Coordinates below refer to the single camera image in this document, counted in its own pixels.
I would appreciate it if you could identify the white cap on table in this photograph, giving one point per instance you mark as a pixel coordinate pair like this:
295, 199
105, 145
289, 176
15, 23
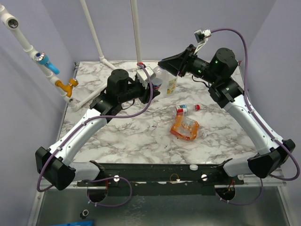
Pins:
193, 167

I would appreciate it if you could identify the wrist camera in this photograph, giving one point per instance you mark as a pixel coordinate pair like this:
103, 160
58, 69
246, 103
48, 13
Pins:
142, 77
202, 38

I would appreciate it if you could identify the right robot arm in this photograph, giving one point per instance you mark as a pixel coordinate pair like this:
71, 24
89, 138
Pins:
272, 149

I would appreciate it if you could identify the small bottle red label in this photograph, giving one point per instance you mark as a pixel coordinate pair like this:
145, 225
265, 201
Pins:
181, 110

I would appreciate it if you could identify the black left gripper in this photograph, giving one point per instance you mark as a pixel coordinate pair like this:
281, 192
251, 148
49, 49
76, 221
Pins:
146, 94

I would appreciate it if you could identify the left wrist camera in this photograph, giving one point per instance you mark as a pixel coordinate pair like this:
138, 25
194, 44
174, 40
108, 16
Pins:
142, 77

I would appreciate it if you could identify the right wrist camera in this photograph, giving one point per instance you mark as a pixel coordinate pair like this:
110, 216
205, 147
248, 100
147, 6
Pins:
202, 38

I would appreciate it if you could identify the clear bottle blue label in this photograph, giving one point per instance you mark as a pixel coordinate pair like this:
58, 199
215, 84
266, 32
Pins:
159, 77

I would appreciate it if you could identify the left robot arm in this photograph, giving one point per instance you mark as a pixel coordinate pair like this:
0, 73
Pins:
55, 163

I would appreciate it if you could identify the white PVC pipe frame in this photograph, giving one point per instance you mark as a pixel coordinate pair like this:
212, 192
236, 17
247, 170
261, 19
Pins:
12, 24

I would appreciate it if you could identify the yellow plastic faucet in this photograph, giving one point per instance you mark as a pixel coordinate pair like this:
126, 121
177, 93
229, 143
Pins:
69, 87

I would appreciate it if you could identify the blue object at edge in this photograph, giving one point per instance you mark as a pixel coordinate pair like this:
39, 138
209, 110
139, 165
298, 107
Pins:
81, 223

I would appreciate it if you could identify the crushed bottle orange label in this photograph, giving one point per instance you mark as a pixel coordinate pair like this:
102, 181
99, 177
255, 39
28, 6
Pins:
184, 128

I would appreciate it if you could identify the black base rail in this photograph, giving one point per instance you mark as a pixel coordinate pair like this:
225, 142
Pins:
122, 179

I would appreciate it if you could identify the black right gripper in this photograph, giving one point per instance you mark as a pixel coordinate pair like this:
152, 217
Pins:
186, 62

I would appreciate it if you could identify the white cap beside crushed bottle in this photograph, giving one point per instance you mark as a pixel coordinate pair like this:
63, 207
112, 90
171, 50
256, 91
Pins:
203, 134

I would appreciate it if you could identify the clear bottle yellow label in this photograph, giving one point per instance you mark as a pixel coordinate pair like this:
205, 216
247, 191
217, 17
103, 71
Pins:
169, 82

